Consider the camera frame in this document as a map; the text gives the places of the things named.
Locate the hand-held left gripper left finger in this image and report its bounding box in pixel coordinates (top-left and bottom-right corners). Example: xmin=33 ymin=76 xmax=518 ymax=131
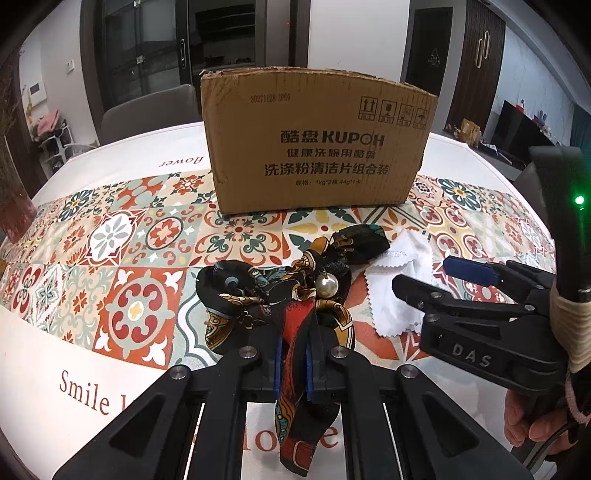
xmin=51 ymin=337 xmax=284 ymax=480

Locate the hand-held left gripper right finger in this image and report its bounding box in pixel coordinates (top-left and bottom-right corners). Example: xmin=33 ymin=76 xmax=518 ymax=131
xmin=307 ymin=345 xmax=536 ymax=480

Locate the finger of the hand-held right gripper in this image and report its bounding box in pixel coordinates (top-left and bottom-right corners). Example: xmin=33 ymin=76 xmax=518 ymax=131
xmin=392 ymin=274 xmax=551 ymax=322
xmin=442 ymin=256 xmax=556 ymax=304

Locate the white cleaning cloth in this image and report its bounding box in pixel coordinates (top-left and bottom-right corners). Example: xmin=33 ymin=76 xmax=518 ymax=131
xmin=364 ymin=231 xmax=438 ymax=339

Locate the black patterned scarf scrunchie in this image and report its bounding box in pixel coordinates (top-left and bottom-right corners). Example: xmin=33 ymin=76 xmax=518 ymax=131
xmin=196 ymin=224 xmax=391 ymax=467

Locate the brown cardboard box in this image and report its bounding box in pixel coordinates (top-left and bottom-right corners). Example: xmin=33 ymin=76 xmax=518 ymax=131
xmin=199 ymin=67 xmax=439 ymax=217

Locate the person's right hand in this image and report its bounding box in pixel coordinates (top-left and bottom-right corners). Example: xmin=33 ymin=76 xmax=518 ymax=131
xmin=503 ymin=392 xmax=591 ymax=460

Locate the grey dining chair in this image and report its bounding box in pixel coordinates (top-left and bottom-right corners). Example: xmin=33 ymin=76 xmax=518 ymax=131
xmin=512 ymin=159 xmax=548 ymax=208
xmin=99 ymin=84 xmax=202 ymax=146

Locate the white television cabinet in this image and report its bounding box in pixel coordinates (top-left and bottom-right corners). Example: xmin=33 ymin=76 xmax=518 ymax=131
xmin=443 ymin=129 xmax=527 ymax=175

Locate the black television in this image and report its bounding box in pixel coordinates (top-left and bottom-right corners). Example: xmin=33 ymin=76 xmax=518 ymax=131
xmin=489 ymin=100 xmax=561 ymax=160

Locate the white patterned tablecloth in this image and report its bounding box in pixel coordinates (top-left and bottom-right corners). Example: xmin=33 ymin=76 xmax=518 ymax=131
xmin=0 ymin=122 xmax=561 ymax=480

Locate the dark door with ornament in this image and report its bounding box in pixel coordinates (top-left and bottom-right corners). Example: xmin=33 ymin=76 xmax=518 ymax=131
xmin=405 ymin=7 xmax=455 ymax=134

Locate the glass vase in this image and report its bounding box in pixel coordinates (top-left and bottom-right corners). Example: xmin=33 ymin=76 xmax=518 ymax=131
xmin=0 ymin=191 xmax=35 ymax=243

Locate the white shoe rack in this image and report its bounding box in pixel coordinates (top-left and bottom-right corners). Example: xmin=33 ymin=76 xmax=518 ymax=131
xmin=39 ymin=124 xmax=77 ymax=174

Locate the pink bag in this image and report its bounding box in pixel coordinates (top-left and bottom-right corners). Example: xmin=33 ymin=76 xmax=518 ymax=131
xmin=34 ymin=108 xmax=63 ymax=137

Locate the dark glass sliding door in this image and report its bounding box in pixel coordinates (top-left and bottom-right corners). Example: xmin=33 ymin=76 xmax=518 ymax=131
xmin=95 ymin=0 xmax=296 ymax=123

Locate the dried flower bouquet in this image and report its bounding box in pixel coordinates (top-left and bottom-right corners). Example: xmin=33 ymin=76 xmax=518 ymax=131
xmin=0 ymin=60 xmax=28 ymax=204

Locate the black cable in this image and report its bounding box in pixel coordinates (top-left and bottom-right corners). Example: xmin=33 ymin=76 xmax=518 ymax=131
xmin=524 ymin=413 xmax=575 ymax=480

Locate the wooden door with gold handles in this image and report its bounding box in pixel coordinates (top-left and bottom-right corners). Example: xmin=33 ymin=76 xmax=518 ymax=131
xmin=455 ymin=0 xmax=507 ymax=134

